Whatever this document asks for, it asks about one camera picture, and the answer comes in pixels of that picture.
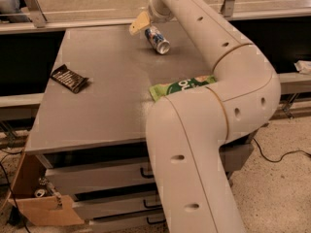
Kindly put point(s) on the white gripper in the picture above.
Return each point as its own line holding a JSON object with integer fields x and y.
{"x": 156, "y": 14}

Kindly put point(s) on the black drawer handle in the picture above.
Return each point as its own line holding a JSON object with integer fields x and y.
{"x": 144, "y": 175}
{"x": 153, "y": 221}
{"x": 147, "y": 206}

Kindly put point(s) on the middle grey drawer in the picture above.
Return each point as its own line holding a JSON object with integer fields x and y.
{"x": 115, "y": 205}

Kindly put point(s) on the blue silver redbull can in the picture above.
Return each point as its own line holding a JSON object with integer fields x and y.
{"x": 157, "y": 40}

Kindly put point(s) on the black top drawer handle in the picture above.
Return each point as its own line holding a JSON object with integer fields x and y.
{"x": 144, "y": 175}

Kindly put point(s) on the grey drawer cabinet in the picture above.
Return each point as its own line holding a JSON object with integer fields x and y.
{"x": 113, "y": 107}

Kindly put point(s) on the black bottom drawer handle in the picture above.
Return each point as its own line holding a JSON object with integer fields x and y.
{"x": 153, "y": 221}

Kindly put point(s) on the top grey drawer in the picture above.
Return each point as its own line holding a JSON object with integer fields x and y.
{"x": 101, "y": 171}

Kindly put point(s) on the dark brown snack wrapper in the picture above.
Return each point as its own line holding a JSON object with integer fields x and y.
{"x": 68, "y": 78}

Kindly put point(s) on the brown cardboard box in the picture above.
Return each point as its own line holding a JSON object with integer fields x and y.
{"x": 48, "y": 210}

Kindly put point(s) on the black middle drawer handle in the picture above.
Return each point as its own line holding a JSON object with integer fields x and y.
{"x": 147, "y": 206}

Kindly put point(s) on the bottom grey drawer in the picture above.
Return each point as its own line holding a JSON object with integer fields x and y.
{"x": 106, "y": 225}

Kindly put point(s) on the small can in box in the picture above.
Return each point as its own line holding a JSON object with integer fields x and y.
{"x": 39, "y": 193}

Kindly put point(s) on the white crumpled paper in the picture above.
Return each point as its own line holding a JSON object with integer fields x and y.
{"x": 303, "y": 67}

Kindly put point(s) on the green snack pouch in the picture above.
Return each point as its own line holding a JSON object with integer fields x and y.
{"x": 163, "y": 89}

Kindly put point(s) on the grey drawer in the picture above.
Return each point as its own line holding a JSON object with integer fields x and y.
{"x": 101, "y": 171}
{"x": 115, "y": 205}
{"x": 106, "y": 225}

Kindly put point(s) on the person in blue jeans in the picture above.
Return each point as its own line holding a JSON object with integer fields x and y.
{"x": 11, "y": 11}

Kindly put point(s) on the metal bench bracket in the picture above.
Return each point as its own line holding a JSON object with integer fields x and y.
{"x": 286, "y": 108}

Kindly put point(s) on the left metal railing post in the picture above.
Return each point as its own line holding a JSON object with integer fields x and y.
{"x": 36, "y": 13}

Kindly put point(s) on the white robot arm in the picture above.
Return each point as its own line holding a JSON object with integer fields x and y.
{"x": 185, "y": 130}

